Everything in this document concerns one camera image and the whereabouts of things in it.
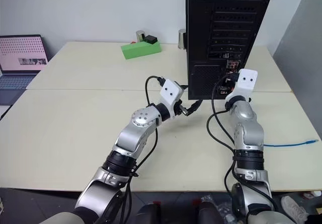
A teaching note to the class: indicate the tall silver metal cylinder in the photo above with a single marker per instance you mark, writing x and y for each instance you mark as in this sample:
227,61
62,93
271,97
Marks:
181,39

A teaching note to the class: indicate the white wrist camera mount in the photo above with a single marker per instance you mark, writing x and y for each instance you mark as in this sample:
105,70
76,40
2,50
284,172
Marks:
171,91
246,81

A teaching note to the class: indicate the small black box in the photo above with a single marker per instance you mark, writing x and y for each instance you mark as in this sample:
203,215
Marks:
151,39

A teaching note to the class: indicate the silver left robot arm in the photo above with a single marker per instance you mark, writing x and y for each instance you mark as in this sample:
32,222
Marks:
135,136

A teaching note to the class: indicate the open laptop with pink screen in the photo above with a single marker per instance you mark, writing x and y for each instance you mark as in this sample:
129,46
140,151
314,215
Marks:
20,58

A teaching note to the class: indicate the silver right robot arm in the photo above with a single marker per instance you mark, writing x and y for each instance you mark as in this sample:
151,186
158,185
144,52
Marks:
247,133

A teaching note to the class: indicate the black computer tower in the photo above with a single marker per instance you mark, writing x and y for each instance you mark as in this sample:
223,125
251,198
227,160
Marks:
224,32

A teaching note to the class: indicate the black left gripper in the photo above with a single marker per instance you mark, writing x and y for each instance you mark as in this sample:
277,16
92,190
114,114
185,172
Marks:
179,107

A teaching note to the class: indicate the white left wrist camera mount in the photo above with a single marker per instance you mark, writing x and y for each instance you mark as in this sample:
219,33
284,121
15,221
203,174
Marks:
171,91

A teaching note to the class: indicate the short silver metal cylinder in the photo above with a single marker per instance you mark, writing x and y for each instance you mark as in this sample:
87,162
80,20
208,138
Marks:
140,35

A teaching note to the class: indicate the white sneaker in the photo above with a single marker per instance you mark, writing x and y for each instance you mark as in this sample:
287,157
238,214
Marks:
293,206

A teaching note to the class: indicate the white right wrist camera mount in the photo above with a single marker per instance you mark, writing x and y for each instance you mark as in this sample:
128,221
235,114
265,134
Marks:
246,81

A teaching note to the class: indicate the green rectangular box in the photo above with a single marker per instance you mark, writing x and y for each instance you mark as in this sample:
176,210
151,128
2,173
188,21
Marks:
141,49

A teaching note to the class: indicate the red and white packet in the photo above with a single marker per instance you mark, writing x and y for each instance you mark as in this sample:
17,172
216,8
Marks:
313,195

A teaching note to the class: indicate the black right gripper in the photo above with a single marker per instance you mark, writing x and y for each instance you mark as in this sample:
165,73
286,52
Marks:
227,90

